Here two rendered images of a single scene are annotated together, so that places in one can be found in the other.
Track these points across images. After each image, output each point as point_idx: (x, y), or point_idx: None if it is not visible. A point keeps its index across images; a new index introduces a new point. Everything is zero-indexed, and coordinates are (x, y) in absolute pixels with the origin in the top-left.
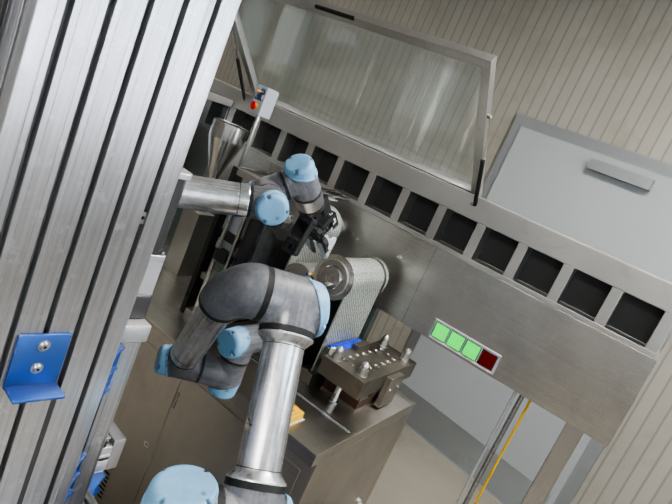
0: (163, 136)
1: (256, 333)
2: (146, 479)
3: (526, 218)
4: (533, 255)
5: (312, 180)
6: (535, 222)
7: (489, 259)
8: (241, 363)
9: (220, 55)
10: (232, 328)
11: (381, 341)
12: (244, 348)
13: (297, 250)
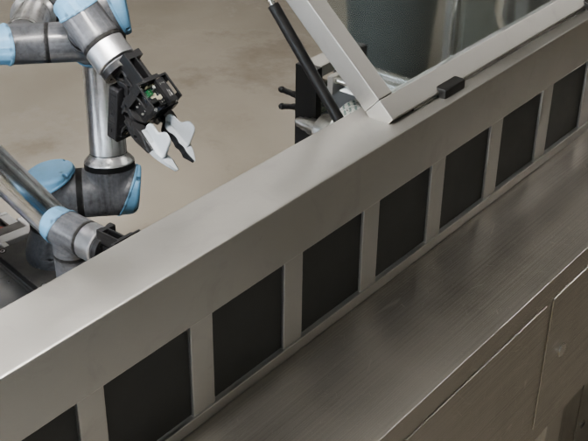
0: None
1: (66, 224)
2: None
3: (258, 165)
4: (273, 284)
5: (63, 21)
6: (241, 175)
7: (338, 292)
8: (53, 254)
9: None
10: (59, 206)
11: None
12: (45, 231)
13: (109, 131)
